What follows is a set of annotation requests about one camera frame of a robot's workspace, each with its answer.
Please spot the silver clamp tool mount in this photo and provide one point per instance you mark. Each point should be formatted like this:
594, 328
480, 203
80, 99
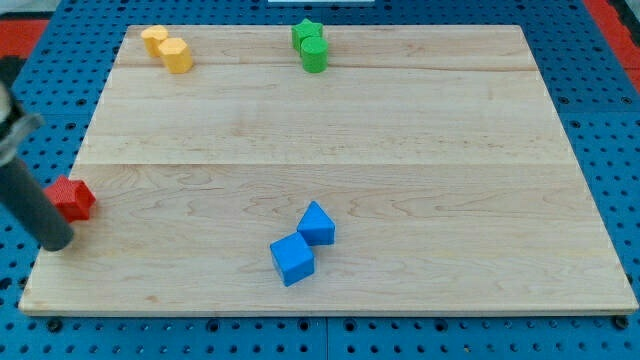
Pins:
16, 124

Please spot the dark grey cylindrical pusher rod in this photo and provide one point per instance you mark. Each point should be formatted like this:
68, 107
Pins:
26, 201

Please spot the yellow heart block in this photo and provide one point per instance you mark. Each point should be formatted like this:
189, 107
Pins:
152, 37

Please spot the blue triangle block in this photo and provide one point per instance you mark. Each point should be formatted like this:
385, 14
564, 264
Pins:
316, 227

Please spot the wooden board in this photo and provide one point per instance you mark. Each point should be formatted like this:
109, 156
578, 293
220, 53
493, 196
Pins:
436, 150

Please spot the red star block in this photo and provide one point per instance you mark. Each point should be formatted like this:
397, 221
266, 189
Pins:
72, 198

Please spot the green star block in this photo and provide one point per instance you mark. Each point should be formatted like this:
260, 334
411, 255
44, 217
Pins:
303, 30

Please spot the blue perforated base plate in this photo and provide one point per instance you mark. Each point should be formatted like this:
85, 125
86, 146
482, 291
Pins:
595, 98

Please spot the blue cube block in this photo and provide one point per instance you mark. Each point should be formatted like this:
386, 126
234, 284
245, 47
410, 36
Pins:
293, 258

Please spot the green cylinder block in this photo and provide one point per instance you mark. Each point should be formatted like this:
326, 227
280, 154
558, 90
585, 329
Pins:
314, 54

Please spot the yellow hexagon block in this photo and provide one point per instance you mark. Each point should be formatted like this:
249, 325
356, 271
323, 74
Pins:
176, 56

